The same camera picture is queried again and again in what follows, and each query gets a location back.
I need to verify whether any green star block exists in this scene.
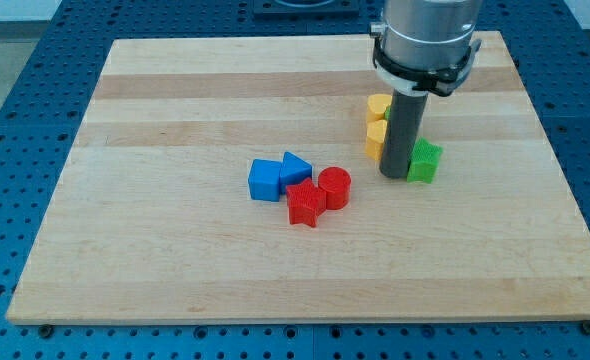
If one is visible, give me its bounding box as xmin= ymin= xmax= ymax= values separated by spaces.
xmin=406 ymin=138 xmax=443 ymax=184

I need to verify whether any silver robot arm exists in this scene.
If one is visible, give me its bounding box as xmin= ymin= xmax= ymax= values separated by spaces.
xmin=369 ymin=0 xmax=482 ymax=97

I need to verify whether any red star block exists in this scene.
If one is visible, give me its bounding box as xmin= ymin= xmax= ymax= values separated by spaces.
xmin=286 ymin=178 xmax=326 ymax=228

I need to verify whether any blue triangle block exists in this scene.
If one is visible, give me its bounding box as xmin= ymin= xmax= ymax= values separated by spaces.
xmin=279 ymin=152 xmax=313 ymax=194

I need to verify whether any blue cube block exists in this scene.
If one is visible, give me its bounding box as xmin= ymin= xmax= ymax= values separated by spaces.
xmin=248 ymin=159 xmax=281 ymax=202

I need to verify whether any red cylinder block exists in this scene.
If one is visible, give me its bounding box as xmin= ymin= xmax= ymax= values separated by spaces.
xmin=318 ymin=167 xmax=352 ymax=210

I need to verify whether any yellow pentagon block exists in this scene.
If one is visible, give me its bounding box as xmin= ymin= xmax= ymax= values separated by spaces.
xmin=365 ymin=119 xmax=388 ymax=162

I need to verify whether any yellow heart block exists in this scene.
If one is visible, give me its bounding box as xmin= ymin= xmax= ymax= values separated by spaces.
xmin=366 ymin=94 xmax=392 ymax=123

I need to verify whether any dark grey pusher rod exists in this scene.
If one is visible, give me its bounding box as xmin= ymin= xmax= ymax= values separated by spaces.
xmin=379 ymin=91 xmax=428 ymax=179

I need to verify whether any wooden board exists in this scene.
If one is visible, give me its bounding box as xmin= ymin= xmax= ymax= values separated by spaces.
xmin=6 ymin=31 xmax=590 ymax=325

